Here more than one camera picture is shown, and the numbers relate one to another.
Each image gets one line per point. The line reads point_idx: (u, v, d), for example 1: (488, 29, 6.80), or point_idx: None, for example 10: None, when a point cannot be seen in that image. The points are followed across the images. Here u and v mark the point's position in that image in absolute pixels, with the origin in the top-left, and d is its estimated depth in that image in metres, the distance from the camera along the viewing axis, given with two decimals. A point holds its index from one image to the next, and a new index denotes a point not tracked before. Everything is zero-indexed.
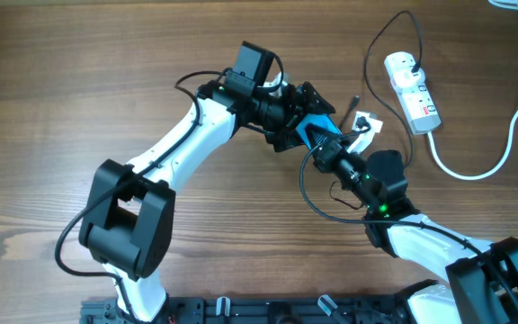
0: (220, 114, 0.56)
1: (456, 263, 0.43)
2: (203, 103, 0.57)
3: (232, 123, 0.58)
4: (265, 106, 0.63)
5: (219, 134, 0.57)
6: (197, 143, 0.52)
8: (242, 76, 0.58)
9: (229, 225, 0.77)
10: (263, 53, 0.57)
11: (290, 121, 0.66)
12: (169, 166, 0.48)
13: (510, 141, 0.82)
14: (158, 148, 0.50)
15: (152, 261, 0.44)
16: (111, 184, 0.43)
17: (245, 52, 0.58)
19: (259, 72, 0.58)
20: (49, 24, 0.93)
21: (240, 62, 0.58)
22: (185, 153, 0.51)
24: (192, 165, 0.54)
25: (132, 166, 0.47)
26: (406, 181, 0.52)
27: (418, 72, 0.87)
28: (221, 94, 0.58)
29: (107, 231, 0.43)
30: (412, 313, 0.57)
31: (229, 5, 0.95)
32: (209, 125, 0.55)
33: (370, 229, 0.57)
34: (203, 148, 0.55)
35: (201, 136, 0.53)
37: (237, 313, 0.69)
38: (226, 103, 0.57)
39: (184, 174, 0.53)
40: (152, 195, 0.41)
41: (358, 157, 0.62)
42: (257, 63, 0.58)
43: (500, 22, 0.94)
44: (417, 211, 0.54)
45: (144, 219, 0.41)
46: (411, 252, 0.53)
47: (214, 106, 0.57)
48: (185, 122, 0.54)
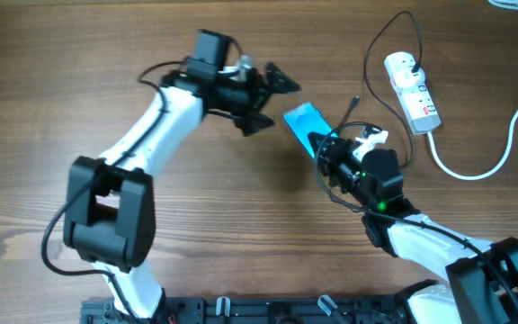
0: (185, 100, 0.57)
1: (456, 262, 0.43)
2: (168, 92, 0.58)
3: (199, 108, 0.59)
4: (229, 92, 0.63)
5: (188, 121, 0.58)
6: (166, 130, 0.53)
8: (202, 61, 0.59)
9: (229, 225, 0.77)
10: (221, 38, 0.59)
11: (257, 102, 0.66)
12: (142, 154, 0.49)
13: (510, 141, 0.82)
14: (128, 139, 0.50)
15: (141, 249, 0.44)
16: (85, 178, 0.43)
17: (202, 39, 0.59)
19: (218, 57, 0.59)
20: (49, 24, 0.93)
21: (198, 49, 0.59)
22: (156, 139, 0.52)
24: (165, 151, 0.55)
25: (105, 158, 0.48)
26: (401, 176, 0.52)
27: (418, 72, 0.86)
28: (185, 81, 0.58)
29: (92, 228, 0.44)
30: (412, 312, 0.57)
31: (229, 5, 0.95)
32: (175, 112, 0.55)
33: (370, 227, 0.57)
34: (174, 136, 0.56)
35: (170, 122, 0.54)
37: (237, 313, 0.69)
38: (191, 88, 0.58)
39: (159, 162, 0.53)
40: (129, 183, 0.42)
41: (357, 159, 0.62)
42: (216, 48, 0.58)
43: (500, 22, 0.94)
44: (417, 211, 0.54)
45: (125, 208, 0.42)
46: (410, 251, 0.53)
47: (177, 94, 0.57)
48: (153, 111, 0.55)
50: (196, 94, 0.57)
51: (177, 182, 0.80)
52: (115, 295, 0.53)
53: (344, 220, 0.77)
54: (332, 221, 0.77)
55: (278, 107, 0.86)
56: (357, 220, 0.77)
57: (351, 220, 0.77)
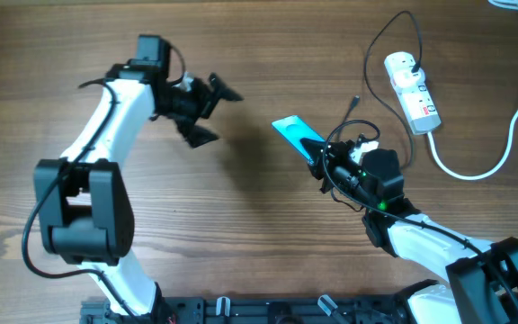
0: (134, 88, 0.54)
1: (456, 262, 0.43)
2: (114, 83, 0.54)
3: (148, 94, 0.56)
4: (179, 101, 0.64)
5: (140, 108, 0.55)
6: (122, 121, 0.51)
8: (147, 60, 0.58)
9: (229, 225, 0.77)
10: (160, 39, 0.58)
11: (207, 107, 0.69)
12: (102, 148, 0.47)
13: (510, 141, 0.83)
14: (84, 135, 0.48)
15: (122, 238, 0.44)
16: (49, 178, 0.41)
17: (142, 41, 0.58)
19: (162, 56, 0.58)
20: (49, 24, 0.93)
21: (139, 51, 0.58)
22: (113, 130, 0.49)
24: (125, 139, 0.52)
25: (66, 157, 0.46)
26: (403, 176, 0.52)
27: (418, 72, 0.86)
28: (129, 72, 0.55)
29: (69, 228, 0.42)
30: (412, 312, 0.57)
31: (229, 5, 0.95)
32: (129, 99, 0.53)
33: (370, 227, 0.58)
34: (131, 124, 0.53)
35: (123, 112, 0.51)
37: (237, 313, 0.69)
38: (137, 77, 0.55)
39: (120, 152, 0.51)
40: (96, 172, 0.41)
41: (352, 162, 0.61)
42: (157, 47, 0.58)
43: (500, 22, 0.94)
44: (418, 211, 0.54)
45: (97, 199, 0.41)
46: (410, 251, 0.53)
47: (125, 84, 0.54)
48: (103, 104, 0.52)
50: (142, 80, 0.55)
51: (177, 181, 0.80)
52: (111, 297, 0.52)
53: (344, 220, 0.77)
54: (332, 221, 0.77)
55: (278, 107, 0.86)
56: (357, 220, 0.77)
57: (351, 220, 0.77)
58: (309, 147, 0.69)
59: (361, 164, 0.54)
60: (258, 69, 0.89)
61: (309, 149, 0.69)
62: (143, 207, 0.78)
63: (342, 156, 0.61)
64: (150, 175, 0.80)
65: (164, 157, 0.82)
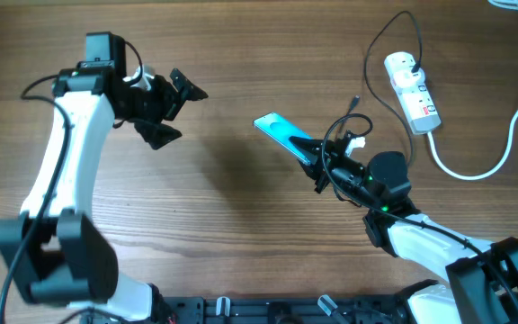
0: (88, 104, 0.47)
1: (456, 262, 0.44)
2: (63, 102, 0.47)
3: (108, 106, 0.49)
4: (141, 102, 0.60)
5: (102, 123, 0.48)
6: (82, 147, 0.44)
8: (98, 60, 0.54)
9: (229, 226, 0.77)
10: (110, 34, 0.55)
11: (170, 110, 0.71)
12: (65, 193, 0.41)
13: (510, 141, 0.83)
14: (41, 178, 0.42)
15: (105, 279, 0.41)
16: (14, 240, 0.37)
17: (91, 40, 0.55)
19: (113, 53, 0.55)
20: (49, 24, 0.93)
21: (88, 51, 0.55)
22: (74, 164, 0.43)
24: (93, 166, 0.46)
25: (27, 211, 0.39)
26: (409, 183, 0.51)
27: (418, 72, 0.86)
28: (79, 79, 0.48)
29: (48, 282, 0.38)
30: (412, 312, 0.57)
31: (229, 5, 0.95)
32: (83, 119, 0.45)
33: (370, 227, 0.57)
34: (94, 145, 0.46)
35: (80, 137, 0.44)
37: (237, 313, 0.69)
38: (90, 82, 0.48)
39: (89, 182, 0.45)
40: (61, 224, 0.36)
41: (352, 160, 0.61)
42: (107, 43, 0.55)
43: (500, 22, 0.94)
44: (418, 211, 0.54)
45: (69, 254, 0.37)
46: (410, 251, 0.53)
47: (77, 100, 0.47)
48: (58, 131, 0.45)
50: (94, 91, 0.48)
51: (177, 181, 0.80)
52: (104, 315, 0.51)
53: (344, 220, 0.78)
54: (332, 221, 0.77)
55: (278, 107, 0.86)
56: (357, 220, 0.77)
57: (351, 220, 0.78)
58: (302, 143, 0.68)
59: (369, 166, 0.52)
60: (258, 69, 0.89)
61: (302, 148, 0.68)
62: (142, 207, 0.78)
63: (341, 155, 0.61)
64: (150, 175, 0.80)
65: (163, 157, 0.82)
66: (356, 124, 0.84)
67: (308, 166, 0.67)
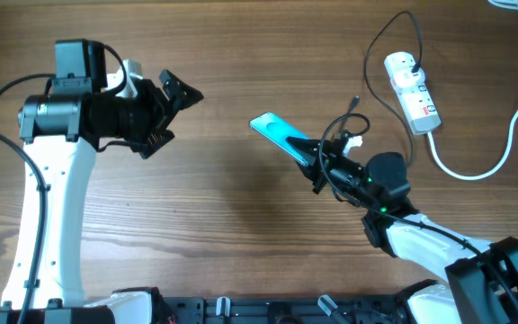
0: (64, 157, 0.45)
1: (455, 263, 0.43)
2: (33, 151, 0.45)
3: (86, 147, 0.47)
4: (126, 115, 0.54)
5: (84, 172, 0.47)
6: (59, 216, 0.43)
8: (73, 77, 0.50)
9: (228, 225, 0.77)
10: (84, 43, 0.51)
11: (161, 122, 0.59)
12: (48, 277, 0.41)
13: (510, 141, 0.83)
14: (22, 258, 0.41)
15: None
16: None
17: (62, 50, 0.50)
19: (90, 67, 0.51)
20: (49, 24, 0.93)
21: (60, 64, 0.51)
22: (53, 239, 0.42)
24: (76, 225, 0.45)
25: (10, 302, 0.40)
26: (409, 184, 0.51)
27: (418, 72, 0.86)
28: (51, 115, 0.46)
29: None
30: (412, 313, 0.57)
31: (229, 5, 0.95)
32: (58, 178, 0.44)
33: (370, 228, 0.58)
34: (77, 201, 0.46)
35: (58, 202, 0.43)
37: (237, 313, 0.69)
38: (65, 110, 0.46)
39: (75, 244, 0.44)
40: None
41: (350, 160, 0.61)
42: (81, 56, 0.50)
43: (500, 22, 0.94)
44: (417, 211, 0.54)
45: None
46: (409, 251, 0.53)
47: (52, 147, 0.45)
48: (33, 194, 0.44)
50: (70, 136, 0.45)
51: (177, 181, 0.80)
52: None
53: (344, 220, 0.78)
54: (332, 221, 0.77)
55: (278, 107, 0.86)
56: (357, 220, 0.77)
57: (351, 220, 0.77)
58: (299, 144, 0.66)
59: (368, 168, 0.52)
60: (258, 69, 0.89)
61: (299, 149, 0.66)
62: (142, 207, 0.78)
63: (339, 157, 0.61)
64: (150, 175, 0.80)
65: (164, 157, 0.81)
66: (356, 124, 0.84)
67: (305, 166, 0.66)
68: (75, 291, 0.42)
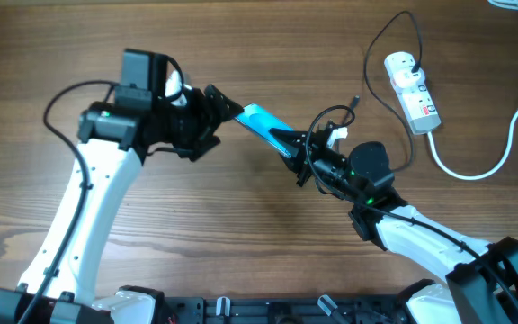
0: (112, 160, 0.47)
1: (455, 269, 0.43)
2: (85, 150, 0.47)
3: (135, 158, 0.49)
4: (176, 121, 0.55)
5: (125, 179, 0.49)
6: (95, 215, 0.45)
8: (134, 88, 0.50)
9: (229, 226, 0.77)
10: (150, 56, 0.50)
11: (203, 134, 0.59)
12: (67, 269, 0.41)
13: (510, 142, 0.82)
14: (49, 246, 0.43)
15: None
16: (11, 317, 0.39)
17: (129, 60, 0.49)
19: (152, 79, 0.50)
20: (49, 24, 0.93)
21: (125, 71, 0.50)
22: (84, 235, 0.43)
24: (105, 229, 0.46)
25: (25, 285, 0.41)
26: (392, 175, 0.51)
27: (418, 72, 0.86)
28: (111, 125, 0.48)
29: None
30: (412, 316, 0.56)
31: (229, 5, 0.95)
32: (102, 180, 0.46)
33: (355, 220, 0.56)
34: (112, 205, 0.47)
35: (96, 200, 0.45)
37: (237, 313, 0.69)
38: (123, 125, 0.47)
39: (99, 246, 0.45)
40: (58, 314, 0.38)
41: (331, 151, 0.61)
42: (147, 69, 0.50)
43: (500, 22, 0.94)
44: (405, 202, 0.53)
45: None
46: (401, 247, 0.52)
47: (102, 153, 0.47)
48: (75, 188, 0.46)
50: (123, 146, 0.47)
51: (176, 182, 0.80)
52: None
53: (344, 220, 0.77)
54: (332, 221, 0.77)
55: (278, 107, 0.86)
56: None
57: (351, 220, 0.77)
58: (281, 137, 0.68)
59: (350, 161, 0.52)
60: (258, 69, 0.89)
61: (283, 141, 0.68)
62: (142, 207, 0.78)
63: (322, 148, 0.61)
64: (150, 175, 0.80)
65: (163, 157, 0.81)
66: (356, 124, 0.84)
67: (289, 158, 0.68)
68: (88, 292, 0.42)
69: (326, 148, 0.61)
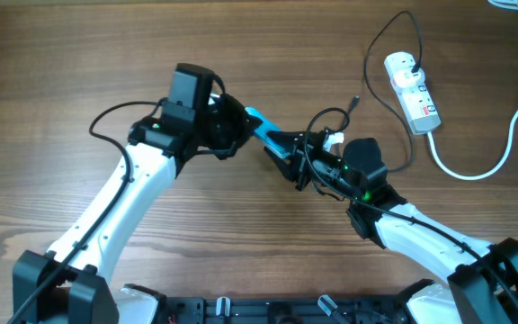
0: (155, 163, 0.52)
1: (456, 271, 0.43)
2: (134, 151, 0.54)
3: (174, 166, 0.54)
4: (214, 127, 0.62)
5: (158, 183, 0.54)
6: (129, 205, 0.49)
8: (180, 105, 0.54)
9: (230, 225, 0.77)
10: (197, 76, 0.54)
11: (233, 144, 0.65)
12: (95, 246, 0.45)
13: (510, 141, 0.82)
14: (84, 224, 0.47)
15: None
16: (34, 280, 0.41)
17: (179, 79, 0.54)
19: (198, 97, 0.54)
20: (49, 24, 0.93)
21: (174, 89, 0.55)
22: (116, 219, 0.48)
24: (133, 221, 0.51)
25: (54, 253, 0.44)
26: (386, 166, 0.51)
27: (418, 72, 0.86)
28: (156, 137, 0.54)
29: None
30: (412, 317, 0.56)
31: (229, 5, 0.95)
32: (142, 177, 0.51)
33: (354, 217, 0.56)
34: (144, 201, 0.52)
35: (135, 193, 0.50)
37: (237, 313, 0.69)
38: (165, 141, 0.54)
39: (124, 236, 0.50)
40: (77, 284, 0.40)
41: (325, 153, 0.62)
42: (193, 88, 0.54)
43: (500, 22, 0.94)
44: (403, 200, 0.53)
45: (75, 310, 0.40)
46: (401, 246, 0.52)
47: (147, 156, 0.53)
48: (116, 179, 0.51)
50: (166, 152, 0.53)
51: (177, 182, 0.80)
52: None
53: (344, 220, 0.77)
54: (332, 221, 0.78)
55: (278, 107, 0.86)
56: None
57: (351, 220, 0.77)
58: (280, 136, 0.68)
59: (343, 157, 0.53)
60: (258, 68, 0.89)
61: (280, 141, 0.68)
62: None
63: (317, 147, 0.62)
64: None
65: None
66: (356, 123, 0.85)
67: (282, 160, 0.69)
68: (107, 272, 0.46)
69: (321, 148, 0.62)
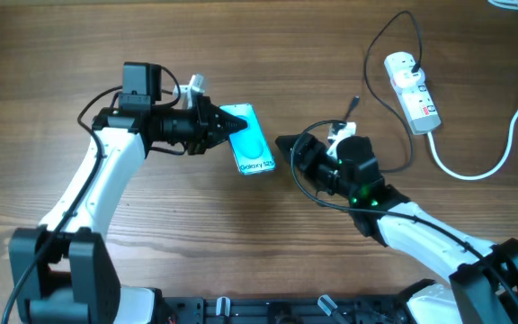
0: (123, 139, 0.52)
1: (459, 269, 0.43)
2: (102, 133, 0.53)
3: (141, 142, 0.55)
4: (170, 123, 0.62)
5: (133, 157, 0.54)
6: (109, 175, 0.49)
8: (135, 94, 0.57)
9: (230, 224, 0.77)
10: (147, 66, 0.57)
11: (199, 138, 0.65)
12: (84, 211, 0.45)
13: (510, 141, 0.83)
14: (67, 197, 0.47)
15: (108, 309, 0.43)
16: (31, 252, 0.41)
17: (129, 71, 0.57)
19: (150, 85, 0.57)
20: (49, 24, 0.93)
21: (127, 81, 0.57)
22: (99, 187, 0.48)
24: (115, 193, 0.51)
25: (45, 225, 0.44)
26: (375, 158, 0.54)
27: (418, 72, 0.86)
28: (118, 121, 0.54)
29: (49, 301, 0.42)
30: (412, 316, 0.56)
31: (229, 5, 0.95)
32: (114, 151, 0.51)
33: (358, 217, 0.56)
34: (121, 173, 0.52)
35: (111, 165, 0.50)
37: (237, 313, 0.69)
38: (127, 123, 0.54)
39: (110, 206, 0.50)
40: (75, 245, 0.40)
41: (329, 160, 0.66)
42: (145, 76, 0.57)
43: (500, 22, 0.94)
44: (406, 198, 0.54)
45: (76, 272, 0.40)
46: (402, 244, 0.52)
47: (113, 134, 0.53)
48: (91, 157, 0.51)
50: (132, 129, 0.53)
51: (177, 181, 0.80)
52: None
53: (344, 220, 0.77)
54: (332, 221, 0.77)
55: (278, 107, 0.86)
56: None
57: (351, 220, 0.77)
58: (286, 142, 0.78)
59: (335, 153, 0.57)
60: (258, 68, 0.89)
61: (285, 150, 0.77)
62: (143, 207, 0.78)
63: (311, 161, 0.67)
64: (150, 175, 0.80)
65: (164, 158, 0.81)
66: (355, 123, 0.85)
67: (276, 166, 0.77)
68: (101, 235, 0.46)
69: (318, 159, 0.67)
